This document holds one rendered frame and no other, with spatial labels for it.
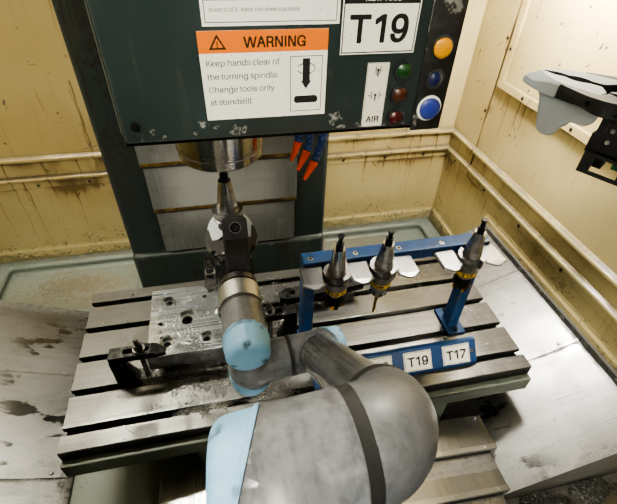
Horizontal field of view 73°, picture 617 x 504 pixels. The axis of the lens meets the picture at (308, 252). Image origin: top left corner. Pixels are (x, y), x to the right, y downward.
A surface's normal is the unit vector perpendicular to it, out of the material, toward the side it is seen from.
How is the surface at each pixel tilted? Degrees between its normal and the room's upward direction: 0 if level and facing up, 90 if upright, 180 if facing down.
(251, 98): 90
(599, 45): 90
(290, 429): 6
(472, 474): 8
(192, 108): 90
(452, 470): 7
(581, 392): 24
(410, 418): 29
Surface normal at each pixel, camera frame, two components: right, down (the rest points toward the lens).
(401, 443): 0.35, -0.39
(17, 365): 0.43, -0.73
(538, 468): -0.37, -0.65
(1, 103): 0.21, 0.65
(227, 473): 0.05, -0.58
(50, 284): 0.03, -0.76
